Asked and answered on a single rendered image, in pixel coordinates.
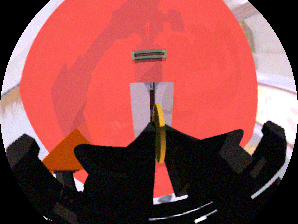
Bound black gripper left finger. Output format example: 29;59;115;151
73;121;157;196

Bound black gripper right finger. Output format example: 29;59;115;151
164;124;243;197

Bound gold coin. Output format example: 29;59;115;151
153;103;166;163

